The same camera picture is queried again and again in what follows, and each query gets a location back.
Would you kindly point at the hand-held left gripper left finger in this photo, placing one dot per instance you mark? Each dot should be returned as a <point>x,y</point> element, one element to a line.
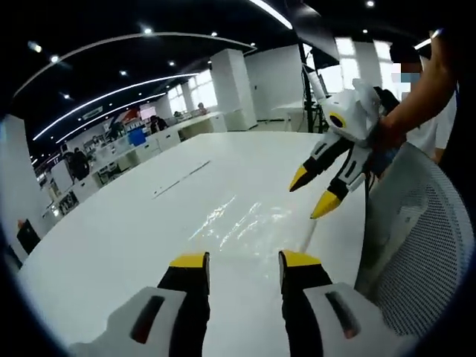
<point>186,305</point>

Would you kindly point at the black panel on stand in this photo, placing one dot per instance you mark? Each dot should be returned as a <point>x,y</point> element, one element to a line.
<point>320,33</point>

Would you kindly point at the white pillar beside windows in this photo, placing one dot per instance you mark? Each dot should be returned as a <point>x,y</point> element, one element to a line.
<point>232,89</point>

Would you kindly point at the person's right hand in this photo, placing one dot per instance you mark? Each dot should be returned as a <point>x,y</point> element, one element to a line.
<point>386,145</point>

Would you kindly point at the white cabinet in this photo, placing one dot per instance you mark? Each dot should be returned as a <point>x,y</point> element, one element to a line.
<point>61,178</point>

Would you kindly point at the white office desk row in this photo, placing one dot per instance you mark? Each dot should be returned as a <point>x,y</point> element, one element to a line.
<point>148,145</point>

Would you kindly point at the black box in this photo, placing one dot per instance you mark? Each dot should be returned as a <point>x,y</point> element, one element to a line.
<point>29,238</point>

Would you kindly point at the hanging ceiling sign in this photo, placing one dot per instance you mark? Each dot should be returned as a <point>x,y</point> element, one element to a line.
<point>92,112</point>

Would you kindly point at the blue box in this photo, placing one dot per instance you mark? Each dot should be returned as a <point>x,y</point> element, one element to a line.
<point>136,138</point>

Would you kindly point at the white square pillar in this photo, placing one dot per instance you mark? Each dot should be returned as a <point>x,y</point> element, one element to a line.
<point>18,167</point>

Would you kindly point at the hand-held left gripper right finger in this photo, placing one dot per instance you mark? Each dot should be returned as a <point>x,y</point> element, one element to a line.
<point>297,316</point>

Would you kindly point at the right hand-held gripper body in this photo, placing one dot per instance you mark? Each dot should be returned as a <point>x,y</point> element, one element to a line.
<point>357,115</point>

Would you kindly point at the grey mesh office chair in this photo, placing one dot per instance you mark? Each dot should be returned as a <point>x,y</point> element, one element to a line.
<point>420,241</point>

